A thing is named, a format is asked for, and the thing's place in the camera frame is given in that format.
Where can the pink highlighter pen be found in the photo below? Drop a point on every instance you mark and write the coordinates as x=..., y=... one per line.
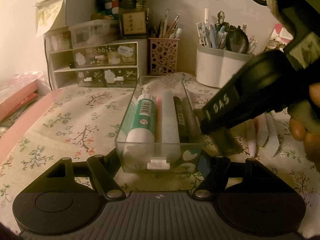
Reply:
x=158, y=127

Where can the cat illustrated book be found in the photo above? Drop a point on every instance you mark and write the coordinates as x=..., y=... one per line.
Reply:
x=279, y=38

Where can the pink box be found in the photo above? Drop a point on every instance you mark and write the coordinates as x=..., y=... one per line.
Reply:
x=14, y=94

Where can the black magnifying glass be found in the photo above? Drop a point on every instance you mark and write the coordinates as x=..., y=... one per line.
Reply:
x=237, y=42

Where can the person right hand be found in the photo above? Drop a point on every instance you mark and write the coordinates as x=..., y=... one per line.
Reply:
x=299, y=132

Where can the purple clear mechanical pencil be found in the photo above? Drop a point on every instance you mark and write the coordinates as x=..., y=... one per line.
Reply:
x=251, y=138

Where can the floral tablecloth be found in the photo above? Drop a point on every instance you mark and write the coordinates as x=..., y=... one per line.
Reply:
x=84, y=121

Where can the white storage box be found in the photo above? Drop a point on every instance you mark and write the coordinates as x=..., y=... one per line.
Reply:
x=56, y=14

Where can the clear tube pen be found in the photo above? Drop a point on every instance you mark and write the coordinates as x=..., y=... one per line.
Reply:
x=169, y=121

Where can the white flower pen holder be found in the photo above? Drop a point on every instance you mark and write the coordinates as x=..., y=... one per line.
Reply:
x=215, y=67

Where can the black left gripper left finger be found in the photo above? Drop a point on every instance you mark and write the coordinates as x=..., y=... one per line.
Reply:
x=100, y=169

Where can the framed calligraphy sign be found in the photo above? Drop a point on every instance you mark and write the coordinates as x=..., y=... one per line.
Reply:
x=134, y=23

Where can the orange cap highlighter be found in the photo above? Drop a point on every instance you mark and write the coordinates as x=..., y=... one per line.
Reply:
x=262, y=130

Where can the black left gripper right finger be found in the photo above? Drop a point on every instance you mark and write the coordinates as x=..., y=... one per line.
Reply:
x=218, y=169

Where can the clear small drawer unit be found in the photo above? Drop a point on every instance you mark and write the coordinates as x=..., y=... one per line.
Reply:
x=95, y=32

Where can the green cap highlighter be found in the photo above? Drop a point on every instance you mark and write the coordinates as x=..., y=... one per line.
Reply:
x=272, y=145

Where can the green white glue stick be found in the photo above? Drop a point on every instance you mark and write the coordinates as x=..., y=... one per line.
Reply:
x=143, y=124

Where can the white rabbit drawer organizer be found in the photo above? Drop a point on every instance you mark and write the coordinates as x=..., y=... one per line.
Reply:
x=116, y=64

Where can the pink perforated pen cup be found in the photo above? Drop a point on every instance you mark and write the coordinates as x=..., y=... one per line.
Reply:
x=163, y=55

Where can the clear acrylic drawer box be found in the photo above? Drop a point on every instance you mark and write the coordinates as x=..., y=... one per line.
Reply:
x=155, y=157

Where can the black marker pen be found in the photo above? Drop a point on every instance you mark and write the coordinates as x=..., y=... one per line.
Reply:
x=180, y=116

